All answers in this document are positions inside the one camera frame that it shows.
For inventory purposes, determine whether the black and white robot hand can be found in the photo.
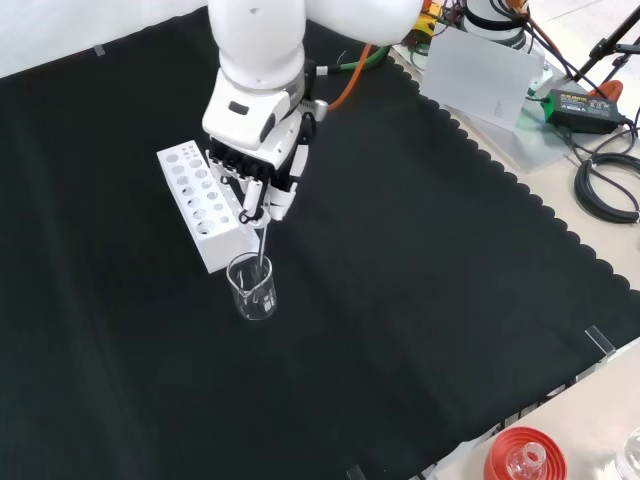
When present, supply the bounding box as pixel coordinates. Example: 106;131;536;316
201;69;330;225

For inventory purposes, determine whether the black tripod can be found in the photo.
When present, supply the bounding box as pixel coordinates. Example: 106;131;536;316
573;0;640;86

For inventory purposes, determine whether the clear plastic base plate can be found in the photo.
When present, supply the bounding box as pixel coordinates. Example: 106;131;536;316
388;42;582;174

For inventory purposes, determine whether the clear glass beaker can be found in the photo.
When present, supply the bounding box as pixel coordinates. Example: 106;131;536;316
225;252;279;322

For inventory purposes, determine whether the small clear glass flask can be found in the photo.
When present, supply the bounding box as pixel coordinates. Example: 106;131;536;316
506;443;548;480

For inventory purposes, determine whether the orange cable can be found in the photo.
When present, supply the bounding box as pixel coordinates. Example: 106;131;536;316
327;43;374;112

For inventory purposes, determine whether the orange clamp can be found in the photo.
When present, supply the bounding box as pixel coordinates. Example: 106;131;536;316
589;79;624;102

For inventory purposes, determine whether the clear glass vessel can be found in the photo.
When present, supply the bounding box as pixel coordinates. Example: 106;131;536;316
615;428;640;480

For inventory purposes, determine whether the clear glass rod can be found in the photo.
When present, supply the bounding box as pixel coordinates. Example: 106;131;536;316
253;224;270;302

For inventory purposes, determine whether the pale grey board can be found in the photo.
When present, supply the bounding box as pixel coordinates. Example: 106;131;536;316
421;25;544;132

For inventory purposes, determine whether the coiled black cable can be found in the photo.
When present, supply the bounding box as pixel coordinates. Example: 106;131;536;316
573;153;640;224

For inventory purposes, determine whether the white test tube rack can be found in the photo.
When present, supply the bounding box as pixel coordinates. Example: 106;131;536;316
156;141;257;275

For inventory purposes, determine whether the yellow stop button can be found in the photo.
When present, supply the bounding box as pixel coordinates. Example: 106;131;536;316
409;0;445;37

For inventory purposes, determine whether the red plastic funnel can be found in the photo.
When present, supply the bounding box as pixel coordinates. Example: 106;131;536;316
483;426;569;480

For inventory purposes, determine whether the black cloth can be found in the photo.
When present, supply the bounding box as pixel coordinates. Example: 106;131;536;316
0;7;640;480

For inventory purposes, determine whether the black power adapter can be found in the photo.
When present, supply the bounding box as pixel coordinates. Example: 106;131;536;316
544;88;627;136

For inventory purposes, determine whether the green cable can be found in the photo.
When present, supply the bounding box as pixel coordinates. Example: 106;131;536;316
319;44;394;77

